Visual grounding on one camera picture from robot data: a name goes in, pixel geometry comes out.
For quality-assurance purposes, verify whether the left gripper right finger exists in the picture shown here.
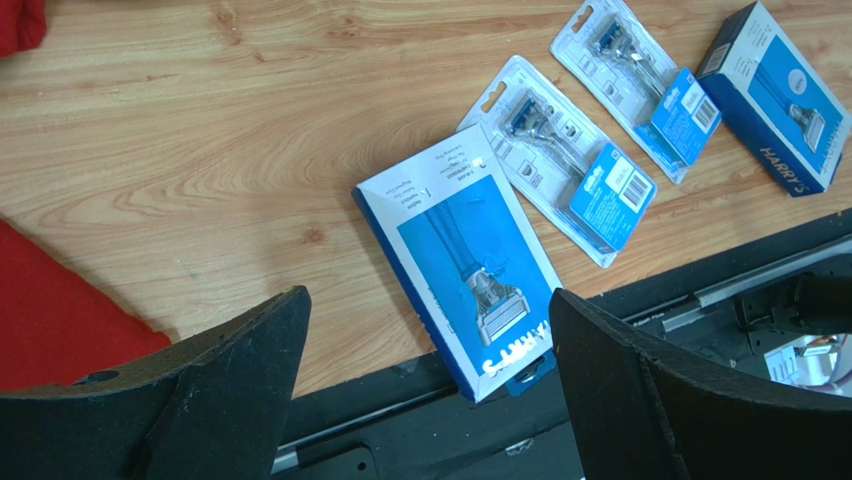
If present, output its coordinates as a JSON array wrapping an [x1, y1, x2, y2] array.
[[549, 289, 851, 479]]

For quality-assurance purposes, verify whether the clear blister razor pack right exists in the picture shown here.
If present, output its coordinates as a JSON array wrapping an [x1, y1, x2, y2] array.
[[550, 1, 721, 184]]

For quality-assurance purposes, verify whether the clear blister razor pack left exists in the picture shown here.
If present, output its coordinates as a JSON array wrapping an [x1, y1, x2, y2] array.
[[458, 55, 658, 268]]

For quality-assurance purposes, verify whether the clear blister razor pack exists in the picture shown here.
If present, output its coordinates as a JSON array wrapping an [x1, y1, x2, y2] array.
[[550, 1, 721, 184], [458, 55, 658, 268]]

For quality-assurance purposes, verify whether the blue razor box right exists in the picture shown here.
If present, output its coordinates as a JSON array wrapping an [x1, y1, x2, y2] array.
[[696, 1, 851, 197]]

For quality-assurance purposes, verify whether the red cloth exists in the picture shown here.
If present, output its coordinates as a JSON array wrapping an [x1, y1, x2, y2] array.
[[0, 0, 173, 392]]

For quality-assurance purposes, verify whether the white blue Harry's box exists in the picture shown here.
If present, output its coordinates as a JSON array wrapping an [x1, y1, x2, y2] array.
[[352, 125, 561, 402]]

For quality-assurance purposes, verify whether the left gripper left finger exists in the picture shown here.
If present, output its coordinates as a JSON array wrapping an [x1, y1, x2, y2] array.
[[1, 286, 312, 479]]

